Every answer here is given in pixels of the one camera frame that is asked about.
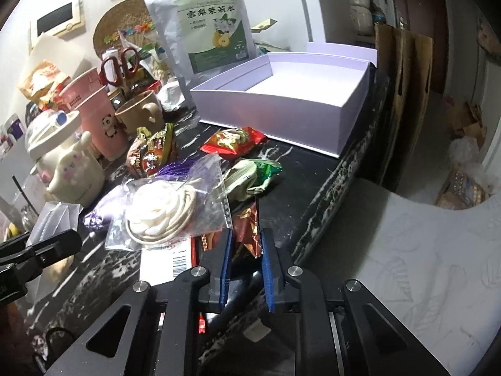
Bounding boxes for clear zip bag with snack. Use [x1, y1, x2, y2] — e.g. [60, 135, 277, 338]
[26, 201, 83, 250]

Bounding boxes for green red snack bag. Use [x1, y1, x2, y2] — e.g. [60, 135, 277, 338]
[126, 123, 178, 178]

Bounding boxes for small framed chalkboard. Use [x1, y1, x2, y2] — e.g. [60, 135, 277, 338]
[29, 0, 85, 49]

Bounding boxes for red cartoon snack packet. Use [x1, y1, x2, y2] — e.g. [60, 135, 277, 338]
[200, 127, 267, 159]

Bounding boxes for clear bag with white rope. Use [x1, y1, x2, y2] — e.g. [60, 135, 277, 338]
[105, 154, 233, 251]

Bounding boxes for lavender open gift box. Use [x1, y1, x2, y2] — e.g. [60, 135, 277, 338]
[191, 43, 378, 157]

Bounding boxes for red white snack packet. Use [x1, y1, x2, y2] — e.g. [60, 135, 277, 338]
[139, 238, 194, 286]

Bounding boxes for small dark red sachet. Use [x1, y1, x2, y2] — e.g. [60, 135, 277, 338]
[233, 202, 261, 258]

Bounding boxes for silver pear jasmine tea pouch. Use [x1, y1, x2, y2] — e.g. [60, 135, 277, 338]
[143, 0, 256, 89]

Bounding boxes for pink panda tumbler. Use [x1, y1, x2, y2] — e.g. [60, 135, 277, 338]
[60, 67, 128, 161]

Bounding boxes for round woven straw fan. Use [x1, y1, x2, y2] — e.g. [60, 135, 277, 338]
[93, 0, 155, 58]

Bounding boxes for beige ceramic mug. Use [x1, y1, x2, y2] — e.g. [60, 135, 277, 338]
[115, 90, 165, 135]

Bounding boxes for green white snack packet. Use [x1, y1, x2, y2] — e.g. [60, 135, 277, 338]
[223, 159, 283, 202]

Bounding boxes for flattened cardboard sheets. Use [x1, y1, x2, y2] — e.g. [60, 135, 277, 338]
[375, 25, 433, 191]

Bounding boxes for orange snack bag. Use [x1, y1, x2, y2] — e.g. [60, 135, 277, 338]
[18, 60, 71, 110]

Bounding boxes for dark wooden door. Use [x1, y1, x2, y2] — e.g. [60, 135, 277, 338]
[394, 0, 449, 93]

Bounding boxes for red handled scissors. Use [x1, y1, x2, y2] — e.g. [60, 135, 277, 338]
[99, 47, 141, 87]

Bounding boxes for cream cinnamoroll cup with lid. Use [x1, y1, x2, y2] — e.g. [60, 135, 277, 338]
[25, 110, 105, 207]

